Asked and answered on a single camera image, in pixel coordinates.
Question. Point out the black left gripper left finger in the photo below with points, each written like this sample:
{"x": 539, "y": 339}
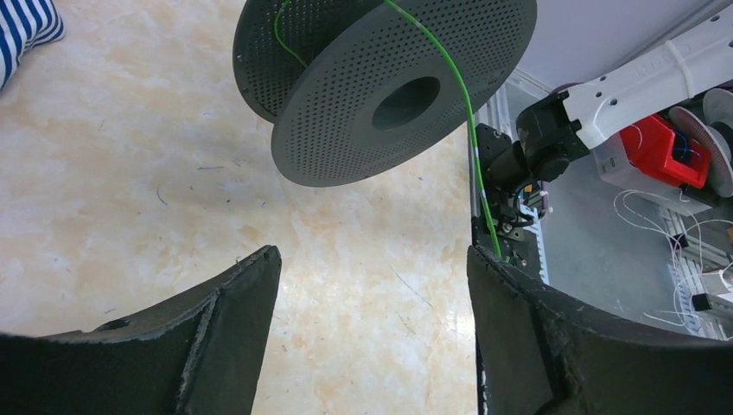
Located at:
{"x": 198, "y": 352}

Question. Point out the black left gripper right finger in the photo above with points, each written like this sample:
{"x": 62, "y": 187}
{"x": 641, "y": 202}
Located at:
{"x": 542, "y": 351}

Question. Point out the black cable spool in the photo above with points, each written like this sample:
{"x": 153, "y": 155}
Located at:
{"x": 355, "y": 88}

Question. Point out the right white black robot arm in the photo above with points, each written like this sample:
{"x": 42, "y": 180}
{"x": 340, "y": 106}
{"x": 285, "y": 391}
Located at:
{"x": 566, "y": 126}

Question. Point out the red plastic box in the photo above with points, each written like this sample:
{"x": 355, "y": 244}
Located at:
{"x": 660, "y": 150}

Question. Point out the white filament spool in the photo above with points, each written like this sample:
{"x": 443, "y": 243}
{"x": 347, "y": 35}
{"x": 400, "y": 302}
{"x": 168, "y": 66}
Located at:
{"x": 714, "y": 133}

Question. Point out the blue white striped cloth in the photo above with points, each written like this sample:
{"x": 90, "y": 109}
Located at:
{"x": 26, "y": 24}

